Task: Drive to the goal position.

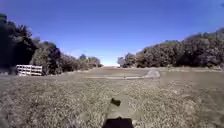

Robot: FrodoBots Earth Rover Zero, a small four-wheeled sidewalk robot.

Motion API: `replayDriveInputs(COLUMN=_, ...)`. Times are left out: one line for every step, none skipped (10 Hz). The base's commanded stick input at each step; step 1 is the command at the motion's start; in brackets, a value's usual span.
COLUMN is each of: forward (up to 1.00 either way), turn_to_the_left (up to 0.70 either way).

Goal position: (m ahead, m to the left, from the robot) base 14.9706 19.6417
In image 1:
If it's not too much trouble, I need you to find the row of green trees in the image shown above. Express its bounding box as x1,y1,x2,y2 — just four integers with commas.
116,27,224,69

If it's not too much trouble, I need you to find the pale dirt path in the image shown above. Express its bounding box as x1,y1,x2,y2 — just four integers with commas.
87,68,162,80

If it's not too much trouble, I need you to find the row of dark trees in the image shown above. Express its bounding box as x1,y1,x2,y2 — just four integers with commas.
0,13,104,76

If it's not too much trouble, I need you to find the dry grass field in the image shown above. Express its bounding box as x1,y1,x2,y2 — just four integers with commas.
0,66,224,128

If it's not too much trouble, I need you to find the white rail fence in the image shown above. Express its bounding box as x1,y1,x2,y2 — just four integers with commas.
15,64,44,77

